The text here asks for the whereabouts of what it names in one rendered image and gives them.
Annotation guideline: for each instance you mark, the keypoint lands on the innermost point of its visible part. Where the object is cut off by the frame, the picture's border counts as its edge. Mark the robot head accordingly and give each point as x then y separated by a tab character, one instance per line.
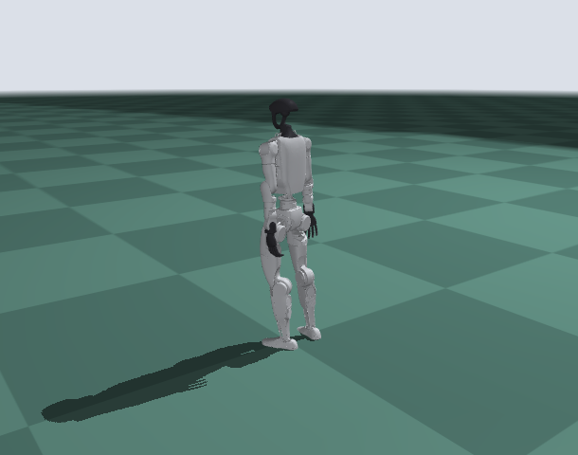
283	107

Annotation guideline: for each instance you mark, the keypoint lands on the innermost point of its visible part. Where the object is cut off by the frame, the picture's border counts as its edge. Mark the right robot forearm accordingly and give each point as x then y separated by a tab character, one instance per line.
307	194

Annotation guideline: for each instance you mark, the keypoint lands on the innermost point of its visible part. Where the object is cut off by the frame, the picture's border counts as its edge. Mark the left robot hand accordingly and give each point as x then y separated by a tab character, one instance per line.
271	241

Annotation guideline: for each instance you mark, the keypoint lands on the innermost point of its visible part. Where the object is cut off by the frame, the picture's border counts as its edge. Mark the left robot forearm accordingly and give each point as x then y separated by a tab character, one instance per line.
270	213

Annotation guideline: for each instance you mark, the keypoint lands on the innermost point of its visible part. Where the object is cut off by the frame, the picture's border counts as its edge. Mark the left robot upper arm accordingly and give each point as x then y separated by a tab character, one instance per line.
268	151

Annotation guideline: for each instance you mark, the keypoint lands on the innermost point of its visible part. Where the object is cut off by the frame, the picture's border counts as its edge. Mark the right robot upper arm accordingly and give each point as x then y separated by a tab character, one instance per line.
308	159

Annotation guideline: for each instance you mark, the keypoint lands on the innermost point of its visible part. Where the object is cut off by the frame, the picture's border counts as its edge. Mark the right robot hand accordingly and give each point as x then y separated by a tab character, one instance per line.
313	221

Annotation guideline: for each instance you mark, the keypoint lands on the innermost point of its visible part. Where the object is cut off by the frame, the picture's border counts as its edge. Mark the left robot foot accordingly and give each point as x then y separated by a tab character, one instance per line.
276	343

